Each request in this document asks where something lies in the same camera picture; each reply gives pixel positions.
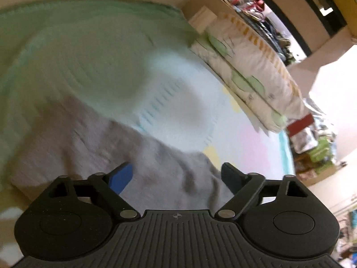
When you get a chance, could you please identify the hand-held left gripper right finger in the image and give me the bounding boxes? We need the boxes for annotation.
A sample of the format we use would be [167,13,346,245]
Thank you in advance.
[216,162,307,220]

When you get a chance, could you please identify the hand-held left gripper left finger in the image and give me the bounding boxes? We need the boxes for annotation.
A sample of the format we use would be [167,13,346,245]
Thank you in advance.
[50,162,139,222]

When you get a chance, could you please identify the grey pants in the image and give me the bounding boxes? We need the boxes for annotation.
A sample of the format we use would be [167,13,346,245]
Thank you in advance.
[10,95,235,210]

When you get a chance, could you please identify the dark red board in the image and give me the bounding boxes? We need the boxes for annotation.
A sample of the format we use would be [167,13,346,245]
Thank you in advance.
[287,113,315,136]

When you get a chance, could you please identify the pastel striped bed sheet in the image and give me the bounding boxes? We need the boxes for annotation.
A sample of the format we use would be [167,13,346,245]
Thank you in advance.
[0,0,297,268]

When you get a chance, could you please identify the green bag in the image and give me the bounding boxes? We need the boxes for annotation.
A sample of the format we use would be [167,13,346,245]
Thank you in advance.
[306,137,337,163]

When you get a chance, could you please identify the folded cream leaf-print quilt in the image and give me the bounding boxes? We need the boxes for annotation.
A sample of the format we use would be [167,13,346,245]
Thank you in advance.
[190,13,306,132]

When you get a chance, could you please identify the pile of colourful clothes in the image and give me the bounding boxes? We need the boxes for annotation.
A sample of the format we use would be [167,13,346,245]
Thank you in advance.
[222,0,297,65]

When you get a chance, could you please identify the dark transom window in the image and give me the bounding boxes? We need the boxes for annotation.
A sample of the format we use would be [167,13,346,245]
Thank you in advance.
[287,0,350,57]

